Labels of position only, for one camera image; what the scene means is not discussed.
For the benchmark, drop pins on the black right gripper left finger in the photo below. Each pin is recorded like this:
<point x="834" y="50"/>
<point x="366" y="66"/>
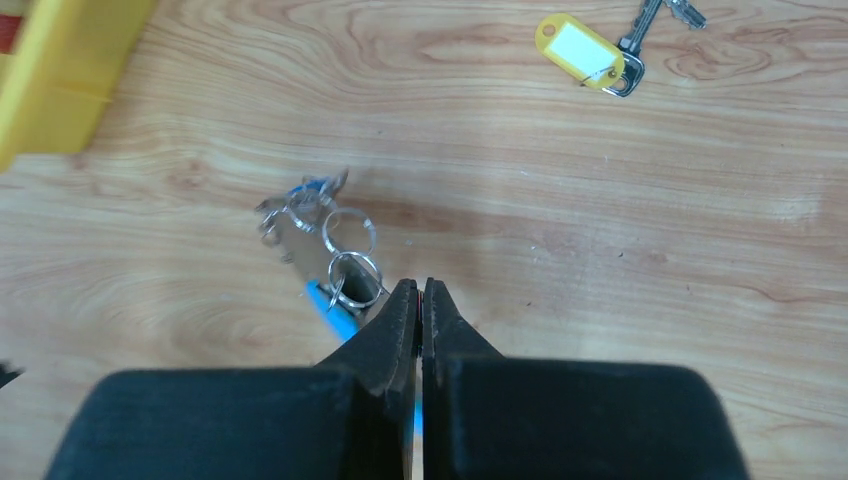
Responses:
<point x="347" y="417"/>

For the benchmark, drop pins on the keyring bunch with blue tag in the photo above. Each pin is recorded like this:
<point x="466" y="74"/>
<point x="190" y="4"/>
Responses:
<point x="331" y="247"/>

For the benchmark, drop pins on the yellow plastic fruit tray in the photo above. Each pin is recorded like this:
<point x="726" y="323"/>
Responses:
<point x="61" y="61"/>

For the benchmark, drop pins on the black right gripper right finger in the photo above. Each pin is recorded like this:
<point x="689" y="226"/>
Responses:
<point x="490" y="416"/>

